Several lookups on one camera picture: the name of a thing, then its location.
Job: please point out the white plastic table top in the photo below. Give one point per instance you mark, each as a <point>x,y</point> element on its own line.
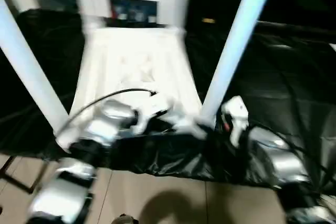
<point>136,61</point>

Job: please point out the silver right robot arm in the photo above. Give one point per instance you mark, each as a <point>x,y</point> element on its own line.
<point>283,161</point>

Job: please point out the black work mat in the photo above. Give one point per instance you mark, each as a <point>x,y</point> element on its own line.
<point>283,93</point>

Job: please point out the dark left robot foot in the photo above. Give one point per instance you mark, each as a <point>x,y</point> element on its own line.
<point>125,219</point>

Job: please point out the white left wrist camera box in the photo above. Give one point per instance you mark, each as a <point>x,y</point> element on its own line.
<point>152,108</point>

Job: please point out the small tan tag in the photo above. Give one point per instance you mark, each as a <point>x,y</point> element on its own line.
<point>208,21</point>

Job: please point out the black tripod stand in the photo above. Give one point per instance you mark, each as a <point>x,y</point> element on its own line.
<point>18,174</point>

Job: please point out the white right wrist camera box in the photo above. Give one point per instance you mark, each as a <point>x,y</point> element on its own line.
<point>235,114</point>

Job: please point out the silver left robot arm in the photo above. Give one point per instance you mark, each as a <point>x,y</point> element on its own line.
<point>94,135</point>

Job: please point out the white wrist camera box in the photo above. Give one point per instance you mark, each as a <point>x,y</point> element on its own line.
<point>152,108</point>
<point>235,114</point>

